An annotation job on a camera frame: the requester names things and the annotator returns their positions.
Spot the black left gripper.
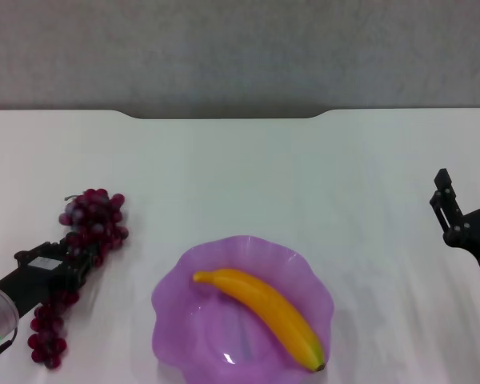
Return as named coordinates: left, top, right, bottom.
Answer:
left=0, top=238, right=103, bottom=322

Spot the dark red grape bunch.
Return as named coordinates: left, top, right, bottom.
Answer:
left=26, top=187, right=130, bottom=370

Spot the yellow banana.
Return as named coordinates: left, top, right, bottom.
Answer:
left=192, top=267, right=327, bottom=373

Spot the purple wavy plastic bowl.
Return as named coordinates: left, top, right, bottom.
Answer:
left=150, top=234, right=335, bottom=384

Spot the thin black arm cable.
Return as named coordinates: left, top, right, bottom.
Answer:
left=0, top=327, right=18, bottom=358

